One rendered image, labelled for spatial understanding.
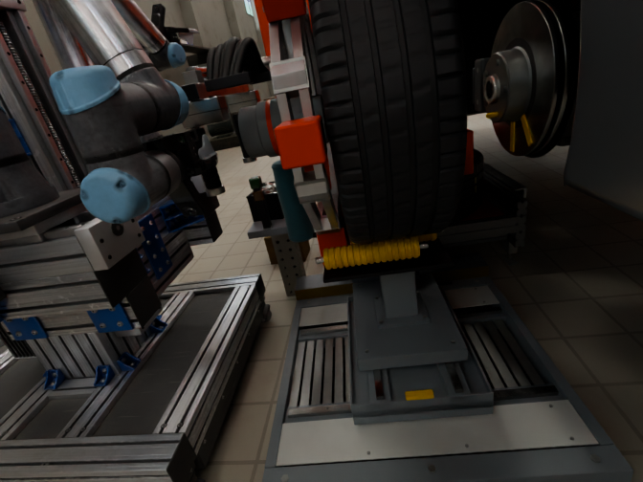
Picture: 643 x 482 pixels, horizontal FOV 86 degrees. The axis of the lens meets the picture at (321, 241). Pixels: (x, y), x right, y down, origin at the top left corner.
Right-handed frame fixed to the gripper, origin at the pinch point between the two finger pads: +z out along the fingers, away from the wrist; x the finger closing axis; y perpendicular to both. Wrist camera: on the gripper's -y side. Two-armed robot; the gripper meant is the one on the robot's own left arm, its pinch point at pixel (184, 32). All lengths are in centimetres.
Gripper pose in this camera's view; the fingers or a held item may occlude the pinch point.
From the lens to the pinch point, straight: 185.4
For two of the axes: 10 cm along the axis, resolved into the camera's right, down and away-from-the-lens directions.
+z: 3.3, -4.5, 8.3
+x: 9.4, 1.1, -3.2
